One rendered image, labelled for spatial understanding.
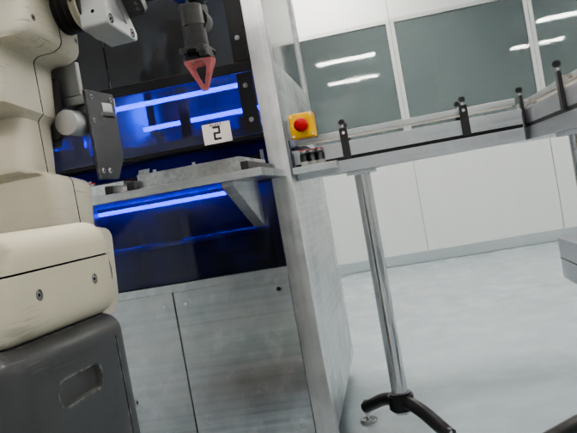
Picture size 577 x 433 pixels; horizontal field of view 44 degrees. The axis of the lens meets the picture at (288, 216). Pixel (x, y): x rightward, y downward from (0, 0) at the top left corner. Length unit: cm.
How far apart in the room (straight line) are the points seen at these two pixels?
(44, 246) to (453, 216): 596
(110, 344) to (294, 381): 123
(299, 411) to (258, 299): 35
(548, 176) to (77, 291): 610
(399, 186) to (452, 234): 66
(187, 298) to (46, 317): 133
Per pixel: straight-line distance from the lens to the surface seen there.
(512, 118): 218
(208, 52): 170
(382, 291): 221
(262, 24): 212
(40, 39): 123
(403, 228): 666
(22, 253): 83
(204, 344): 216
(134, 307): 221
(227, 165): 171
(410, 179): 664
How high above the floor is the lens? 79
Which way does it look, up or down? 1 degrees down
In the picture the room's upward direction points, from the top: 10 degrees counter-clockwise
